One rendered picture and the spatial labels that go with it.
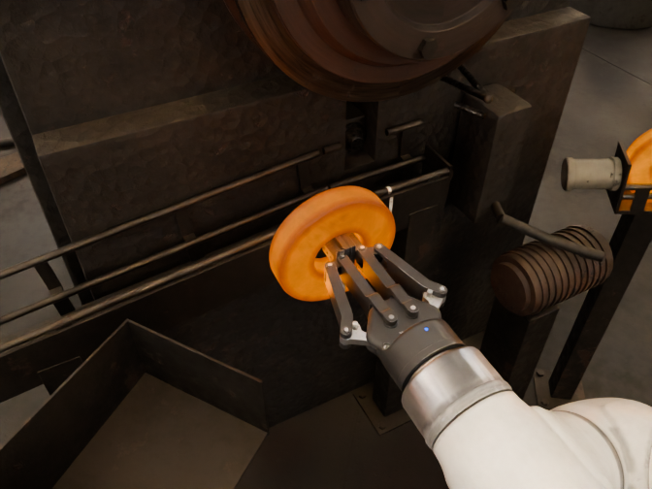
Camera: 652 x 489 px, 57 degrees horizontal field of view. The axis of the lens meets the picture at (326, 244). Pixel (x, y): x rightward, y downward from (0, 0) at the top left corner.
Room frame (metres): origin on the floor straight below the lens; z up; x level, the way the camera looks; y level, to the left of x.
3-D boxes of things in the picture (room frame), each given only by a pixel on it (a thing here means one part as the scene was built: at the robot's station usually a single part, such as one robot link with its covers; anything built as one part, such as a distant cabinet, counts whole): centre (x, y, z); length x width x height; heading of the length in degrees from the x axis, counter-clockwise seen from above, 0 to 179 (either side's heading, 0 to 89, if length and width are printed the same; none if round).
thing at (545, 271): (0.83, -0.44, 0.27); 0.22 x 0.13 x 0.53; 117
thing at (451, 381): (0.31, -0.12, 0.83); 0.09 x 0.06 x 0.09; 118
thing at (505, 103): (0.92, -0.29, 0.68); 0.11 x 0.08 x 0.24; 27
